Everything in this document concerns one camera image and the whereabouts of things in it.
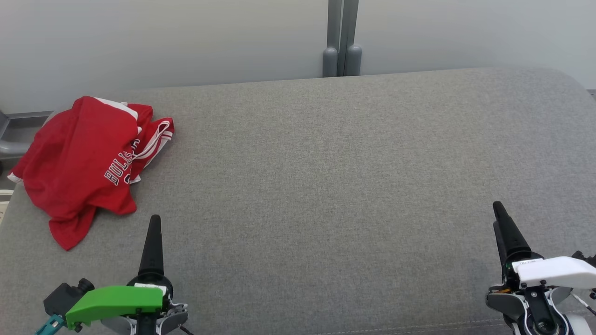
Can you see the red Bulls shorts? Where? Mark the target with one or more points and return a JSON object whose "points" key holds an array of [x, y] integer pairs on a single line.
{"points": [[116, 153]]}

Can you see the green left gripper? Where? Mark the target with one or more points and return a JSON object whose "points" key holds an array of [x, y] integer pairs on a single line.
{"points": [[111, 300]]}

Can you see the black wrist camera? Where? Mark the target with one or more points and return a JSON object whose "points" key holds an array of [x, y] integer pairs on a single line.
{"points": [[63, 298], [584, 258]]}

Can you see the red Bulls jersey shirt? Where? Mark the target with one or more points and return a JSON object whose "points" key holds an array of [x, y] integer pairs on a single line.
{"points": [[42, 177]]}

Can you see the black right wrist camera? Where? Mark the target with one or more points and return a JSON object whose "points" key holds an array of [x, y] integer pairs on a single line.
{"points": [[584, 258]]}

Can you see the grey metal frame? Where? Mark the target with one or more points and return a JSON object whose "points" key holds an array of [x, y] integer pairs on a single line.
{"points": [[14, 148]]}

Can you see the cream plastic laundry basket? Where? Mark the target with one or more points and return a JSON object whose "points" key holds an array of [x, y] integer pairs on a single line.
{"points": [[3, 204]]}

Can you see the grey fabric sofa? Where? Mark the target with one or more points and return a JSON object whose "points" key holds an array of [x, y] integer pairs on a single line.
{"points": [[326, 186]]}

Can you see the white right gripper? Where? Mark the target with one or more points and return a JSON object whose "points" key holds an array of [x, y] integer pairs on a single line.
{"points": [[558, 272]]}

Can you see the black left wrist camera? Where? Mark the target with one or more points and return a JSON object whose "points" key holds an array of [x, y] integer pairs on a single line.
{"points": [[63, 298]]}

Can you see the grey partition post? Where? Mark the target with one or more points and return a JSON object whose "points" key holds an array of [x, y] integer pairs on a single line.
{"points": [[342, 28]]}

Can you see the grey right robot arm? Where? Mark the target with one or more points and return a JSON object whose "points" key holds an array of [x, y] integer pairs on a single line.
{"points": [[540, 311]]}

